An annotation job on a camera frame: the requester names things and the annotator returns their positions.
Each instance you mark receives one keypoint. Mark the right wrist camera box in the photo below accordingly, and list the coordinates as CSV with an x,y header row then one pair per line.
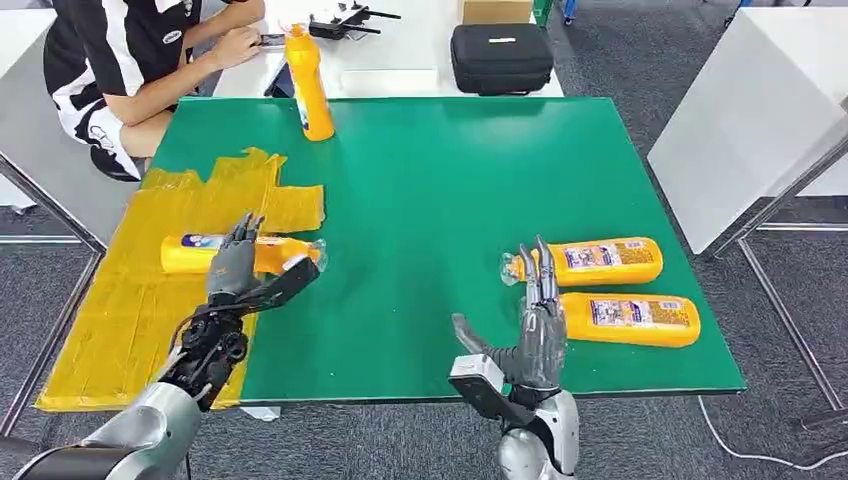
x,y
484,391

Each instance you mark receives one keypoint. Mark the green table mat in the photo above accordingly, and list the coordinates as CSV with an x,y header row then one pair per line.
x,y
430,199

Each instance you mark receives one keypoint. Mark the person's right hand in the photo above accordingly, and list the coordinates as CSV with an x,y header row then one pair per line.
x,y
237,48

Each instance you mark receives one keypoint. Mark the cardboard box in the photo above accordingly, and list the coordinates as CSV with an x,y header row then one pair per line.
x,y
497,11

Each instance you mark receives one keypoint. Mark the white table with metal legs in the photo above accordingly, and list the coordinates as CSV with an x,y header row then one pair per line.
x,y
33,132
748,119

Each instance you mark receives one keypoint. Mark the orange drink bottle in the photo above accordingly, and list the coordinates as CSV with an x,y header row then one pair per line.
x,y
185,255
311,86
636,321
596,262

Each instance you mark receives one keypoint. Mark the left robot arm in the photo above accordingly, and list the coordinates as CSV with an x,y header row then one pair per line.
x,y
166,411

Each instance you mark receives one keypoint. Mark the black remote controller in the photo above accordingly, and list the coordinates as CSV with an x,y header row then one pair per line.
x,y
344,23

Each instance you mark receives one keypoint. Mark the blue tablet cover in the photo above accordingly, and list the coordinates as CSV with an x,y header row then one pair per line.
x,y
281,83

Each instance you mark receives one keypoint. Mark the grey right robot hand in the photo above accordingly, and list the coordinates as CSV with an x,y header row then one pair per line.
x,y
540,351

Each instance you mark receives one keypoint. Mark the yellow sheet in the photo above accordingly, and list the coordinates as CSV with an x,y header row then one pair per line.
x,y
132,331

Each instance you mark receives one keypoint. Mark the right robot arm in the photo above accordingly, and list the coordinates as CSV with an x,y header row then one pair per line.
x,y
540,437

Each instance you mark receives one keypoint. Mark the black carry case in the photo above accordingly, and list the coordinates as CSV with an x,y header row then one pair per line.
x,y
501,60

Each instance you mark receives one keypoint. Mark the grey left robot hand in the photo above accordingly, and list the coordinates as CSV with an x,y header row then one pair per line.
x,y
232,272

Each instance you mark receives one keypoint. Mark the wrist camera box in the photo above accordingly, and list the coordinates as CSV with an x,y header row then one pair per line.
x,y
484,391
288,281

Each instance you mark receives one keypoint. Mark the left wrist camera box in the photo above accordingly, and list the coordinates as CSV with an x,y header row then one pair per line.
x,y
288,281

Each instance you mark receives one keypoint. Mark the white desk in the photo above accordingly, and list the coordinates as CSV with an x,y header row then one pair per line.
x,y
397,66

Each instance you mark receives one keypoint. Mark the phone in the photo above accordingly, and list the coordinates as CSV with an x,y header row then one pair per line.
x,y
273,40

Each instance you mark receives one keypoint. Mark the person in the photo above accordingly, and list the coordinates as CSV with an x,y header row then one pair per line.
x,y
99,60

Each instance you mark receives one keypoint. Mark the white table foot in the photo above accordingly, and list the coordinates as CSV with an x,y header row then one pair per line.
x,y
262,413

